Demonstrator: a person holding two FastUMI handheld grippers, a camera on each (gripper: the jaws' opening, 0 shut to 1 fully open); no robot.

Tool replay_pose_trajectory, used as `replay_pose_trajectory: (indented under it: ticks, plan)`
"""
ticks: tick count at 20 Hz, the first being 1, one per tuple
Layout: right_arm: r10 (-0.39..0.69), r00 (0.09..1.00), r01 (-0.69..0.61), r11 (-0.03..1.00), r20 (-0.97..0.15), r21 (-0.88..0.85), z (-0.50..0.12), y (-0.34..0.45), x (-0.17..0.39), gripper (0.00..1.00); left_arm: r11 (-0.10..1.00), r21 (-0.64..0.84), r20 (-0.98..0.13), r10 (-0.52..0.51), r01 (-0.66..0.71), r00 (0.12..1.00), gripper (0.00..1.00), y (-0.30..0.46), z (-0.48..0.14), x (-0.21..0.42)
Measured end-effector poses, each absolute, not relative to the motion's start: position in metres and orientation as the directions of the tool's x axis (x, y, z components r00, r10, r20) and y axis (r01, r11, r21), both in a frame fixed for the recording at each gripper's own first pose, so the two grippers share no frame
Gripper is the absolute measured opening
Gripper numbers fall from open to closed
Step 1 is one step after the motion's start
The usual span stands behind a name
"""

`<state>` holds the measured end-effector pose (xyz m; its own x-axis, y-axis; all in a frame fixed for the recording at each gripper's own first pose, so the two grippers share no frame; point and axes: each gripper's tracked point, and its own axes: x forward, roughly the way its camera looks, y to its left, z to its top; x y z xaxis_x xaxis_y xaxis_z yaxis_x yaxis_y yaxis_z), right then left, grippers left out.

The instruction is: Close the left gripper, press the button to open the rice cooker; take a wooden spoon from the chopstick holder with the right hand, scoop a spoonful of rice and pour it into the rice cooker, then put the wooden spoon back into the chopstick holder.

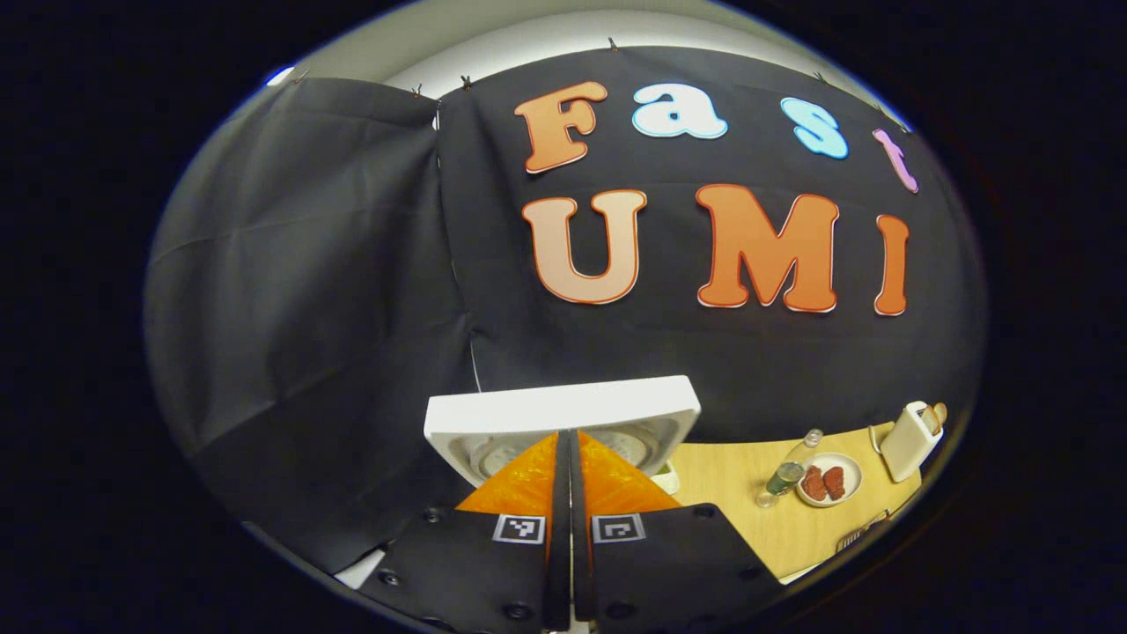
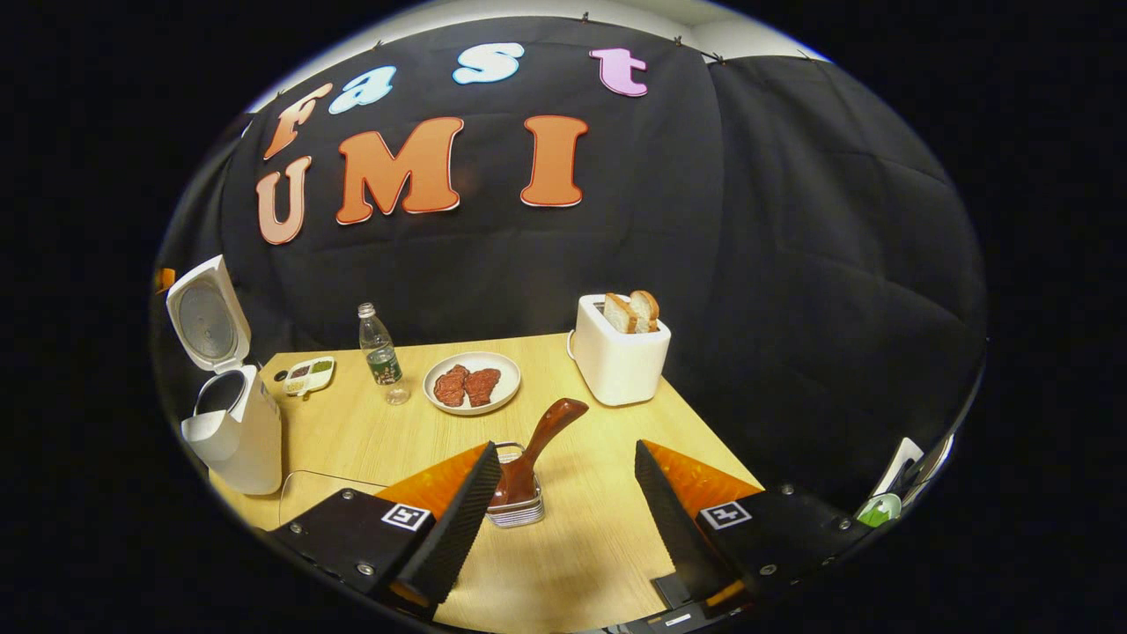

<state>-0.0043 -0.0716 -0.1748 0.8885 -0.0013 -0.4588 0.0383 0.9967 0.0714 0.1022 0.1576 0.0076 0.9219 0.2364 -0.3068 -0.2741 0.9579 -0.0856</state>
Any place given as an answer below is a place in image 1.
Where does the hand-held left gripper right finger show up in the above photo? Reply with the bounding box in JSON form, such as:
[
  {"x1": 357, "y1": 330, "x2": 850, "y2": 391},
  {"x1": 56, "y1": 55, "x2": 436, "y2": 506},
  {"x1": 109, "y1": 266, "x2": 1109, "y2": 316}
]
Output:
[{"x1": 569, "y1": 430, "x2": 784, "y2": 633}]

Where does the white rice cooker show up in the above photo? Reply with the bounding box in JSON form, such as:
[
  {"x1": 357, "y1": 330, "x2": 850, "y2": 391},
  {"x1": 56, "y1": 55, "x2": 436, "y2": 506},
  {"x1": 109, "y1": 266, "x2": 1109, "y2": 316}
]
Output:
[{"x1": 424, "y1": 376, "x2": 703, "y2": 490}]

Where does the white round plate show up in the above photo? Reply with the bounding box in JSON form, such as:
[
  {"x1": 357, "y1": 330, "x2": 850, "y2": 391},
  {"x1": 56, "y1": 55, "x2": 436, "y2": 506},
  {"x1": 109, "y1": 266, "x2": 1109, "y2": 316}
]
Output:
[{"x1": 795, "y1": 453, "x2": 863, "y2": 508}]

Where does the white toaster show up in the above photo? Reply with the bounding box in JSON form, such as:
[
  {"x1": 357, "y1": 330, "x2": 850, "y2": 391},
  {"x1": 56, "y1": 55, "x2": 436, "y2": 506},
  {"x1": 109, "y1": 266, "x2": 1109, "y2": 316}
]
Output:
[{"x1": 880, "y1": 401, "x2": 945, "y2": 483}]

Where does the clear plastic bottle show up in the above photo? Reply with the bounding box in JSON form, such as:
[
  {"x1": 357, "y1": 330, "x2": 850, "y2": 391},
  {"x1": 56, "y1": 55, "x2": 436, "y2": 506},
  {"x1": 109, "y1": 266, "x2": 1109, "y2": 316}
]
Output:
[{"x1": 755, "y1": 429, "x2": 824, "y2": 509}]

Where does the wire chopstick holder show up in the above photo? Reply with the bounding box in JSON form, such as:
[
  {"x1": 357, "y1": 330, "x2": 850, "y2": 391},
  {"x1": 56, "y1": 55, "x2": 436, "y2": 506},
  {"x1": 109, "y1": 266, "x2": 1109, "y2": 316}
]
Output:
[{"x1": 835, "y1": 509, "x2": 890, "y2": 554}]

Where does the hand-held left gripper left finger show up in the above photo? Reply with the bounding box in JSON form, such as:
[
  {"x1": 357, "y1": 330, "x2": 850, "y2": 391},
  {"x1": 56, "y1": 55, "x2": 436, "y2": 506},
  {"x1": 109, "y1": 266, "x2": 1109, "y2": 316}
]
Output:
[{"x1": 357, "y1": 430, "x2": 573, "y2": 633}]

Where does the black backdrop cloth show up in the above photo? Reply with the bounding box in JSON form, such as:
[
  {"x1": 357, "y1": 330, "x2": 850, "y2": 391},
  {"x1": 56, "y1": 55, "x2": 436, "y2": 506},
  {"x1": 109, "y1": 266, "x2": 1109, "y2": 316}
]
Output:
[{"x1": 145, "y1": 46, "x2": 987, "y2": 573}]

